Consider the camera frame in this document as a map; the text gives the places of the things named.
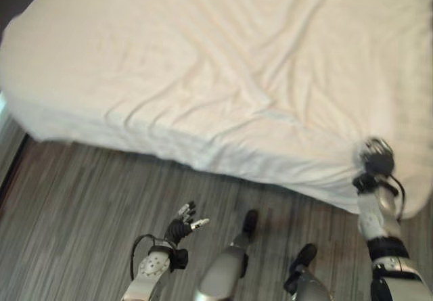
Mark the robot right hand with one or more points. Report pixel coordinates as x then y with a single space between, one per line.
379 159

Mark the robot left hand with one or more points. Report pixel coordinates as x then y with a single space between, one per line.
177 228

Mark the white bed sheet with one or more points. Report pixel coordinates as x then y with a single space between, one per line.
216 77

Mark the robot left silver arm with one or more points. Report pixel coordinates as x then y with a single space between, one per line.
152 267

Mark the robot right silver arm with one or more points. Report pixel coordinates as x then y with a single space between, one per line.
382 233

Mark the robot left silver leg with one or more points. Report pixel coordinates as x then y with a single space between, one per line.
225 264

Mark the robot silver leg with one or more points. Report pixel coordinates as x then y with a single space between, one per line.
225 264
304 274

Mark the robot right silver leg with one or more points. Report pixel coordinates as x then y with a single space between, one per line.
304 274

